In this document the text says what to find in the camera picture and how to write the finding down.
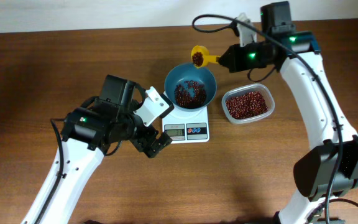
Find yellow plastic measuring scoop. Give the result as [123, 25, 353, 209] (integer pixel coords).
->
[191, 45, 220, 68]

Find blue plastic bowl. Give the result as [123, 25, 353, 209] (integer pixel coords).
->
[164, 63, 217, 111]

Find clear plastic bean container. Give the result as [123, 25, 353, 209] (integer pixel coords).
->
[221, 83, 275, 124]

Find red adzuki beans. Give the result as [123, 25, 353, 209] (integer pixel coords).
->
[174, 51, 269, 121]

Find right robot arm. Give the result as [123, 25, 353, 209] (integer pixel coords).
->
[218, 1, 358, 224]

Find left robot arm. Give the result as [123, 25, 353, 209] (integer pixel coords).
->
[23, 75, 174, 223]

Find white digital kitchen scale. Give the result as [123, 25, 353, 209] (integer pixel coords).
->
[162, 105, 210, 144]

